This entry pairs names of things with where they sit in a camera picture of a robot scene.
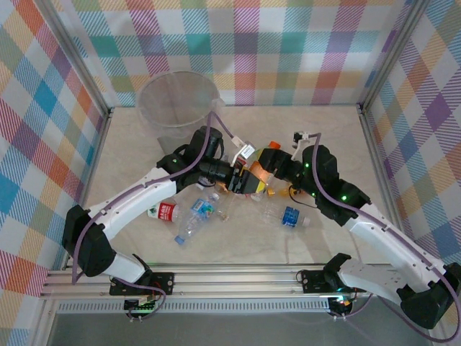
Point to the small green label bottle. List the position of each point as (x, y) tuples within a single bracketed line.
[(257, 197)]

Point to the clear bottle orange cap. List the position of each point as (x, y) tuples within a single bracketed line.
[(259, 169)]

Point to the yellow bottle cap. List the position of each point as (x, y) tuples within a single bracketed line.
[(269, 193)]

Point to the yellow-orange label bottle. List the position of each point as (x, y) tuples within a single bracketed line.
[(284, 192)]

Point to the crushed clear bottle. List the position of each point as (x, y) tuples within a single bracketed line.
[(227, 207)]

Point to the clear bottle light-blue label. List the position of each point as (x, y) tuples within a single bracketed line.
[(202, 209)]

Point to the clear bottle dark-blue label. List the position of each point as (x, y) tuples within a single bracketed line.
[(291, 217)]

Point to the clear bottle red label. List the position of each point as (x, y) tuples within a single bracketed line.
[(165, 212)]

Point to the clear plastic bin liner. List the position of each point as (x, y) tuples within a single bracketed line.
[(218, 106)]

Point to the clear plastic bin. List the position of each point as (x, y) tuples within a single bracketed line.
[(173, 108)]

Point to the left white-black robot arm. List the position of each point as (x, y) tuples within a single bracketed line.
[(137, 205)]

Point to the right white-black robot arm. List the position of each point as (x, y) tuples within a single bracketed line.
[(389, 245)]

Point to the multicolour plaid cloth panel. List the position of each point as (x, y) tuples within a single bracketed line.
[(29, 144), (252, 54), (432, 144)]

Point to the small controller board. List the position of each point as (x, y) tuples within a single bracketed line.
[(142, 306), (342, 302)]

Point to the grey metal sheet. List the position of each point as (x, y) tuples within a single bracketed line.
[(234, 331)]

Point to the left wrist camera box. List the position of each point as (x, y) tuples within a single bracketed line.
[(246, 151)]

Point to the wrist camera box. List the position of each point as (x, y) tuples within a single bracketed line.
[(246, 151), (298, 137)]

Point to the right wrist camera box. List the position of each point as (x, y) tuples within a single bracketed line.
[(298, 137)]

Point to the aluminium table side rail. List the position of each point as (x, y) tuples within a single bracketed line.
[(99, 151), (374, 151)]

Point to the aluminium mounting rail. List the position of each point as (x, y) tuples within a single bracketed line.
[(234, 284)]

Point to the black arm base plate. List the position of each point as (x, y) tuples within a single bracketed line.
[(313, 286), (169, 277)]

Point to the aluminium frame post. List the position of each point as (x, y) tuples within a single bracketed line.
[(392, 54), (79, 61)]

